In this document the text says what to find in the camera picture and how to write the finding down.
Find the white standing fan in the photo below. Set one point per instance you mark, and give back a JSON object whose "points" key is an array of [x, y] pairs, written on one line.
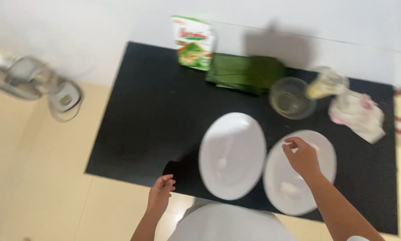
{"points": [[33, 85]]}

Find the pale pink dough lump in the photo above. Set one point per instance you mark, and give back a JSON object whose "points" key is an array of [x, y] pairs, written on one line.
{"points": [[315, 146]]}

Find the white oval plate with dough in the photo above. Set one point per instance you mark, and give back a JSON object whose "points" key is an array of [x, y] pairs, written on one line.
{"points": [[281, 177]]}

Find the clear bag with yellow contents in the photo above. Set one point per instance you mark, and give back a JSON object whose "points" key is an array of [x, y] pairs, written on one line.
{"points": [[326, 83]]}

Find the stack of green banana leaves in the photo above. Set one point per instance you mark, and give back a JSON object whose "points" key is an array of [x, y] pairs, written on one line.
{"points": [[245, 73]]}

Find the green and white food box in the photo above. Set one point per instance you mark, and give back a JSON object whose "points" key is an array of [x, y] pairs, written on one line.
{"points": [[193, 43]]}

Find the person's left fingers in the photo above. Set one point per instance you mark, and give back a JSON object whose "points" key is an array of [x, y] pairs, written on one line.
{"points": [[168, 182]]}

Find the white oval plate with spoon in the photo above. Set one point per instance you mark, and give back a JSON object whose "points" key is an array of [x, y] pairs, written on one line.
{"points": [[232, 155]]}

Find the person's left hand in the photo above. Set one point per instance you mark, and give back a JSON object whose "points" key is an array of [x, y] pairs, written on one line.
{"points": [[158, 197]]}

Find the person's right hand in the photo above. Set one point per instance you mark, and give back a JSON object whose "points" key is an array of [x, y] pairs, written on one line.
{"points": [[302, 159]]}

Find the white dough lump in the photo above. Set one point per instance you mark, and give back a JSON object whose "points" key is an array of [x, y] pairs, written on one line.
{"points": [[289, 189]]}

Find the small black object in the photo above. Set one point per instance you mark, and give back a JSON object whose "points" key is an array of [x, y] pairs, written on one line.
{"points": [[172, 169]]}

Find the person's white shirt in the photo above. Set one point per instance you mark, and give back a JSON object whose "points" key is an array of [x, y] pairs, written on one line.
{"points": [[227, 224]]}

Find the person's right fingers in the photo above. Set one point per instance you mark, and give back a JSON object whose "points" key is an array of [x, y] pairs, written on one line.
{"points": [[290, 143]]}

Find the clear glass bowl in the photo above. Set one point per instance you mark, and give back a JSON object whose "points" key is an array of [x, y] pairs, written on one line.
{"points": [[291, 97]]}

